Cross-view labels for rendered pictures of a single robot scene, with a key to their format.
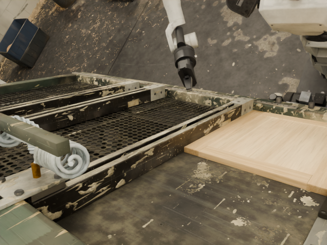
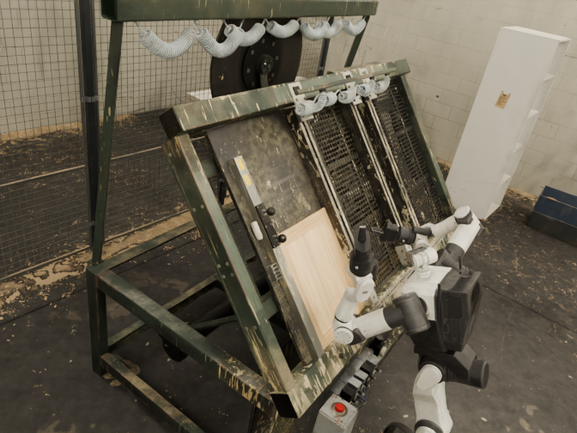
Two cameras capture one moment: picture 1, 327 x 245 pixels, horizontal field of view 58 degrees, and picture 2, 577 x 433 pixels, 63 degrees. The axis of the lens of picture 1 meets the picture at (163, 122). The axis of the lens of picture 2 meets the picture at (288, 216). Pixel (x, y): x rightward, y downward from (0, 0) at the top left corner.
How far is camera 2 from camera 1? 182 cm
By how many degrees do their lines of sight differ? 43
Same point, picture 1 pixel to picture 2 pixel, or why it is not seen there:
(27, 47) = (552, 218)
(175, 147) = (323, 198)
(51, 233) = (276, 101)
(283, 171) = (291, 234)
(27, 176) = not seen: hidden behind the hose
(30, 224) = (282, 98)
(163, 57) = (513, 351)
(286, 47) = not seen: outside the picture
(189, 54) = (403, 233)
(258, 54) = not seen: outside the picture
